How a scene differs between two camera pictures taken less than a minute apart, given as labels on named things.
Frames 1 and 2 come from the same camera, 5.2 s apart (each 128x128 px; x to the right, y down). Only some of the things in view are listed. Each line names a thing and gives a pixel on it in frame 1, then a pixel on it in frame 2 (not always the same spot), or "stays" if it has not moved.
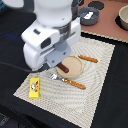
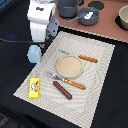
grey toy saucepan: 88,15 stays
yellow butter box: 34,88 stays
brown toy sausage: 63,67 -> 62,90
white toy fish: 88,16 stays
